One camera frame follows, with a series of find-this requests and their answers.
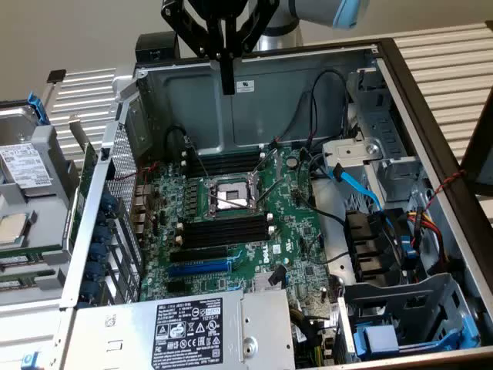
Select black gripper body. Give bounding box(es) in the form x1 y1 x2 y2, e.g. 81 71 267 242
183 0 253 23

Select black box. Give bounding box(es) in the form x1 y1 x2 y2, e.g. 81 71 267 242
135 32 182 66

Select open grey PC case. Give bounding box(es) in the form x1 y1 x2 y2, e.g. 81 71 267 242
59 36 493 370

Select thin metal locking lever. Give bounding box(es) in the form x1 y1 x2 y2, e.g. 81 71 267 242
184 138 212 180
251 147 280 177

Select silver CPU socket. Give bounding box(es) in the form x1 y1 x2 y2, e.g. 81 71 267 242
206 168 267 221

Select grey metal drive cage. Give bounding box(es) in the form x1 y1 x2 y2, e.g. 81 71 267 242
345 67 425 202

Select green Dell motherboard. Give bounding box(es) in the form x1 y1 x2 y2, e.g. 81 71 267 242
132 143 342 308

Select long black expansion slot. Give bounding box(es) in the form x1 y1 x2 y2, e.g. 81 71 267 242
169 246 231 264

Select blue expansion slot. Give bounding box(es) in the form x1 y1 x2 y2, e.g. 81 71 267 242
167 260 233 279

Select silver hard disk white label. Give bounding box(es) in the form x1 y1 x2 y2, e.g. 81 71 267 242
0 106 55 198

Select black plug connector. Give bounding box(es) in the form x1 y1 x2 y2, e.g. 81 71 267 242
268 265 287 288

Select grey plastic parts rack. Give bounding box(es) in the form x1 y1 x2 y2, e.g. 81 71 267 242
0 99 80 306

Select silver chipset heatsink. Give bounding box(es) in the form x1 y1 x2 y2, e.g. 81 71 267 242
252 273 289 293

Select dark brown panel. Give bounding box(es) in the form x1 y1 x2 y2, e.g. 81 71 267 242
460 86 493 197

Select silver CPU chip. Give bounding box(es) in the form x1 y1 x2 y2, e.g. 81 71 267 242
0 210 31 248

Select grey power supply black label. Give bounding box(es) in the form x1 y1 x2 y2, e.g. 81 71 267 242
57 288 298 370

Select grey metal disk bay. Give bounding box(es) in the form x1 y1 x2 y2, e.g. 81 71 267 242
338 271 483 364

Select blue plastic disk caddy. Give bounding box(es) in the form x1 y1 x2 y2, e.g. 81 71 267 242
353 304 482 362

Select small blue plastic tab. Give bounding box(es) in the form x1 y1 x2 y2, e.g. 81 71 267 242
21 350 42 370

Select thin black looped wire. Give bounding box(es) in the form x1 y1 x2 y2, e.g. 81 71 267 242
309 68 352 156

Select curved black wire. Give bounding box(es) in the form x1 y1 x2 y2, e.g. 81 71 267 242
295 146 348 227

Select silver metal bracket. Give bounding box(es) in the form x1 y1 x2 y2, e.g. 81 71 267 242
321 137 383 175

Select red black twisted wire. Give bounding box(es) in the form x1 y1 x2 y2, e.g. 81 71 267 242
422 169 468 213
114 160 159 211

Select blue disk rail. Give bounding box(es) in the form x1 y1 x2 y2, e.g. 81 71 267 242
26 91 52 126

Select blue SATA wire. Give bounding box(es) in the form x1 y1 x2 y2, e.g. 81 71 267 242
330 163 387 214

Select black plastic duct block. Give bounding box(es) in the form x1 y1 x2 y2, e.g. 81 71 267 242
344 210 405 287

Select red yellow power wires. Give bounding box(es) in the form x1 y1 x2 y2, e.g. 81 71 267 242
407 207 452 271

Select blue wire plug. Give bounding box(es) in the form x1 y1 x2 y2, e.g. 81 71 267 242
400 233 420 271

